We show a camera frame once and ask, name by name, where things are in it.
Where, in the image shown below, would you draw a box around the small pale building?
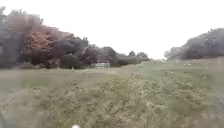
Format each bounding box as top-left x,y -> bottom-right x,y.
93,62 -> 111,69

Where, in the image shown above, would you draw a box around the grass meadow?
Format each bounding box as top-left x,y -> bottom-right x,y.
0,57 -> 224,128

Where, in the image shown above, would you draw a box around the wood of autumn trees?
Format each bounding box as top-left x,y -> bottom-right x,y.
0,6 -> 151,70

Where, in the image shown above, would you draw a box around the trees on hillside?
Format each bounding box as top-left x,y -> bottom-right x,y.
163,27 -> 224,62

